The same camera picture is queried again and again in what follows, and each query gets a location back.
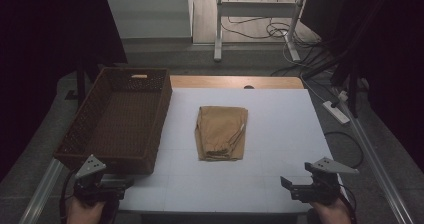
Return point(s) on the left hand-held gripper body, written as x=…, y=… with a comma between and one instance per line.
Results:
x=89, y=180

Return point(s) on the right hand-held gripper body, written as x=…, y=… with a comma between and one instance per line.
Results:
x=321, y=184

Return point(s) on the brown wicker basket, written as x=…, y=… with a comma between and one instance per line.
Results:
x=120, y=124

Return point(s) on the tan pants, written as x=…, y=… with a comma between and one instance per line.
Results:
x=220, y=132

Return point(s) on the person's right hand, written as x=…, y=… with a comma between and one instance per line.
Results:
x=331, y=214

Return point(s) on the person's left hand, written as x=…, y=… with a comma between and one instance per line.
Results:
x=83, y=214

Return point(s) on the white table mat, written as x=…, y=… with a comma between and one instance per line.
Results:
x=273, y=124

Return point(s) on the white power strip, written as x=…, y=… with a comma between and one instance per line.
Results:
x=336, y=112

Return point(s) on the wooden table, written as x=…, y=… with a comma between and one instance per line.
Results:
x=213, y=82

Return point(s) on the dark curtain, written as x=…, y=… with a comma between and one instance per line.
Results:
x=50, y=50
x=393, y=67

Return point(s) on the white cabinet panel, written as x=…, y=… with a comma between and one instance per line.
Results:
x=150, y=14

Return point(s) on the aluminium rail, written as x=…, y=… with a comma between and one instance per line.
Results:
x=41, y=194
x=380, y=170

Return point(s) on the white metal desk frame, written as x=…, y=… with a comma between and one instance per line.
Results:
x=256, y=9

